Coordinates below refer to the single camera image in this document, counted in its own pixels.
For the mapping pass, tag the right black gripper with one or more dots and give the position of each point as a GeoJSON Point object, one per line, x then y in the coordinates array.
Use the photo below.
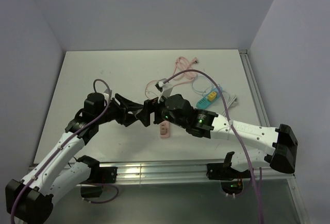
{"type": "Point", "coordinates": [150, 106]}

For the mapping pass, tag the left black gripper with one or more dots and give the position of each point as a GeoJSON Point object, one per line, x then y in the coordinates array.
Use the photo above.
{"type": "Point", "coordinates": [125, 106]}

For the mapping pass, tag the pink power strip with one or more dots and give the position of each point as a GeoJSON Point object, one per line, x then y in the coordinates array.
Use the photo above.
{"type": "Point", "coordinates": [164, 130]}

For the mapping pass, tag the teal power strip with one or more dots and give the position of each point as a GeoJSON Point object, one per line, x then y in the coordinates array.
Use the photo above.
{"type": "Point", "coordinates": [207, 100]}

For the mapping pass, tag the yellow charger plug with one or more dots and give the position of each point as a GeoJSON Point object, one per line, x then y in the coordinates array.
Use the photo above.
{"type": "Point", "coordinates": [212, 96]}

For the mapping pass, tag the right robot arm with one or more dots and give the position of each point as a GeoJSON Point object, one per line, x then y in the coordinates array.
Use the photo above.
{"type": "Point", "coordinates": [276, 147]}

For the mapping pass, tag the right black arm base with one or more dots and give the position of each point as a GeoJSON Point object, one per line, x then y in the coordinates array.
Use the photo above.
{"type": "Point", "coordinates": [233, 183]}

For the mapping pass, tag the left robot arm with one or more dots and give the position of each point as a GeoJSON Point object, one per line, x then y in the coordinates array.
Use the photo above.
{"type": "Point", "coordinates": [32, 198]}

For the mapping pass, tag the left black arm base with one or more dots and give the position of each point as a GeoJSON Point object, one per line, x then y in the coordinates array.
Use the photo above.
{"type": "Point", "coordinates": [101, 179]}

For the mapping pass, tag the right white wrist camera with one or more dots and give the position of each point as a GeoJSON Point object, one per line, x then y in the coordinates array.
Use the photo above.
{"type": "Point", "coordinates": [165, 90]}

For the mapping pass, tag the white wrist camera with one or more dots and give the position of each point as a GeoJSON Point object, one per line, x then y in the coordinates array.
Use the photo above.
{"type": "Point", "coordinates": [165, 90]}
{"type": "Point", "coordinates": [107, 94]}

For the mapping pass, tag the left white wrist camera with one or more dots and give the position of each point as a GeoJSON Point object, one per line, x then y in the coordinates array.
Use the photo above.
{"type": "Point", "coordinates": [107, 94]}

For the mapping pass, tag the aluminium front rail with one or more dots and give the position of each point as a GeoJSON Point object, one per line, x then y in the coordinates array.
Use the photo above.
{"type": "Point", "coordinates": [154, 173]}

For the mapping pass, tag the aluminium side rail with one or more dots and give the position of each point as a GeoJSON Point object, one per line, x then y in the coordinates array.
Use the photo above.
{"type": "Point", "coordinates": [256, 96]}

